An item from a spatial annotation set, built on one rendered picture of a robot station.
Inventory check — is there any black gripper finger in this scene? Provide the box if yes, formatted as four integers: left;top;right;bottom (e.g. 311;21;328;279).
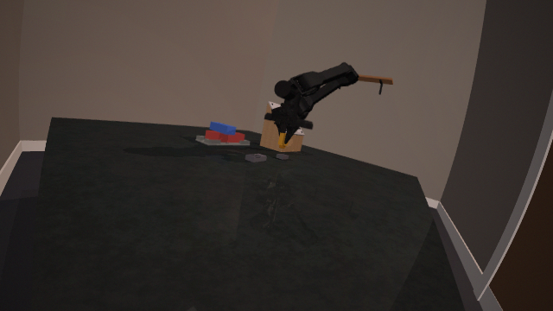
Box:
274;122;287;136
284;125;300;144

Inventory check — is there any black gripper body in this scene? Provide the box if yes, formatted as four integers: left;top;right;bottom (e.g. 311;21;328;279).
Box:
264;100;313;130

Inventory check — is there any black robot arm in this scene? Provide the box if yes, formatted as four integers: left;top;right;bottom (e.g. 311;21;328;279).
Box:
271;62;359;120

